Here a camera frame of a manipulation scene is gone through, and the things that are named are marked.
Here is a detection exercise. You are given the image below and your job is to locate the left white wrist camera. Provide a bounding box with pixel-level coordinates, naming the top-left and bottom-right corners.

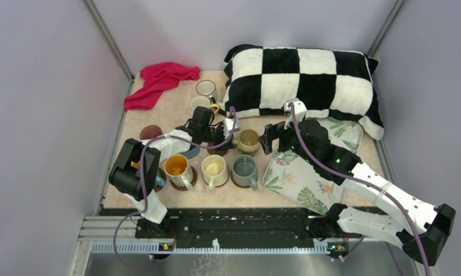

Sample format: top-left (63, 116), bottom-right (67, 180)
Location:
top-left (223, 118), bottom-right (241, 136)

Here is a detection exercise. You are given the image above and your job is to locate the beige ceramic mug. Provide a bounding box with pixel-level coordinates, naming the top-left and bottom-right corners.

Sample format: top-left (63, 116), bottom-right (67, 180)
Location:
top-left (237, 129), bottom-right (260, 156)

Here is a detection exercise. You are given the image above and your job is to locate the black white checkered pillow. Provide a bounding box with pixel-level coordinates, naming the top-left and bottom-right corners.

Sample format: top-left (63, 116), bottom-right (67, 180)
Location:
top-left (219, 44), bottom-right (384, 140)

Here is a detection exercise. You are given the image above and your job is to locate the blue mug yellow inside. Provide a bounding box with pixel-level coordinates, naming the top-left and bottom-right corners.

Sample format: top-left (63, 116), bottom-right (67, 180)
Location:
top-left (131, 162), bottom-right (166, 193)

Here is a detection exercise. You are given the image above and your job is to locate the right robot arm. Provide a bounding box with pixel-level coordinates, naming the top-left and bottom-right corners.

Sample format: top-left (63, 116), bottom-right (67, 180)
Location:
top-left (259, 119), bottom-right (456, 267)

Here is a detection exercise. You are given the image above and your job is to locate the orange cup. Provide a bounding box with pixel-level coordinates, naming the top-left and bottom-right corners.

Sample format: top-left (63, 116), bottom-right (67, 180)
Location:
top-left (164, 154), bottom-right (190, 177)

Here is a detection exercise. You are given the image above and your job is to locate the crumpled pink cloth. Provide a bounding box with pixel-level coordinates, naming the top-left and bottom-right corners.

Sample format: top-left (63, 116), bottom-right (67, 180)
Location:
top-left (124, 62), bottom-right (201, 111)

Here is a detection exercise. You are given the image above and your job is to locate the amber wooden coaster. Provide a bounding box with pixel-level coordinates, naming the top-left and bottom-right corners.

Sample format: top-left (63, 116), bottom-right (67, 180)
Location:
top-left (169, 165), bottom-right (197, 191)
top-left (203, 175), bottom-right (230, 189)
top-left (230, 175), bottom-right (252, 189)

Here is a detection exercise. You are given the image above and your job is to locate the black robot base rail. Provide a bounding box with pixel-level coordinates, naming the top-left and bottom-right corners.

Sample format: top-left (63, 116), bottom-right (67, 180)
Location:
top-left (135, 206), bottom-right (364, 250)

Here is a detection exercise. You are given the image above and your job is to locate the yellow ceramic mug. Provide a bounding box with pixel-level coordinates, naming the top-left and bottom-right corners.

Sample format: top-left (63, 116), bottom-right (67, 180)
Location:
top-left (191, 96), bottom-right (220, 114)

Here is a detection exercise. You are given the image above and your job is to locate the blue-grey apple coaster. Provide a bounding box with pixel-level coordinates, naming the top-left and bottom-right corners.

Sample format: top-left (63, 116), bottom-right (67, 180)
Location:
top-left (181, 147), bottom-right (200, 160)

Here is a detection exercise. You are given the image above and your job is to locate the white dark-rimmed mug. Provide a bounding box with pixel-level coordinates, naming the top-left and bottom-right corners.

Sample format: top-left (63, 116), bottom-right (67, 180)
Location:
top-left (195, 80), bottom-right (217, 98)

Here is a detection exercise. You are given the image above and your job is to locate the pink mug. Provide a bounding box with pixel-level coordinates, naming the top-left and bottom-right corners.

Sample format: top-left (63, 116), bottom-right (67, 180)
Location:
top-left (139, 125), bottom-right (162, 140)

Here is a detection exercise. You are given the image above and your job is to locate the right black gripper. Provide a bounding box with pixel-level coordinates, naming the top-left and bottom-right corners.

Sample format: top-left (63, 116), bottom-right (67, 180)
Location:
top-left (258, 114), bottom-right (317, 166)

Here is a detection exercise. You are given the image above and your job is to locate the grey ceramic mug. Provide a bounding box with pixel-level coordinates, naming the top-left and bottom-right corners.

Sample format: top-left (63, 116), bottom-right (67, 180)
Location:
top-left (231, 155), bottom-right (258, 190)

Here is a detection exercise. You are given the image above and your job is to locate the dark walnut wooden coaster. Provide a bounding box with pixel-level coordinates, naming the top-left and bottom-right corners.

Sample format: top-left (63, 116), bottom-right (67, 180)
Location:
top-left (207, 149), bottom-right (228, 156)

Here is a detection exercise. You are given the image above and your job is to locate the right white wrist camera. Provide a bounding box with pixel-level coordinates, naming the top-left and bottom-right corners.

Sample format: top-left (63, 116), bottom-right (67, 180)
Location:
top-left (283, 98), bottom-right (307, 129)

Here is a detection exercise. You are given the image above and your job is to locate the cream ceramic mug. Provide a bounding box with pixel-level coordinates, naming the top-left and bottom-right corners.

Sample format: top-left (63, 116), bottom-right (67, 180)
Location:
top-left (201, 155), bottom-right (230, 192)

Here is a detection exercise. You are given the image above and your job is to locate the floral white tray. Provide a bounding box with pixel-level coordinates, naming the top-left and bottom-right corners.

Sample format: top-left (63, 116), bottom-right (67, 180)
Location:
top-left (263, 118), bottom-right (369, 214)

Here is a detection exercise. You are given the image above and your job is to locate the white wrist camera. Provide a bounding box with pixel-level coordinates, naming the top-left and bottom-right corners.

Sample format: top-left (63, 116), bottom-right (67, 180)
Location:
top-left (223, 118), bottom-right (241, 136)
top-left (283, 98), bottom-right (307, 129)

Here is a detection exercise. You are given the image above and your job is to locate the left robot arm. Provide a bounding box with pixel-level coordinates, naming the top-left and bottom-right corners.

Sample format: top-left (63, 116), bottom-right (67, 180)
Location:
top-left (108, 107), bottom-right (240, 238)

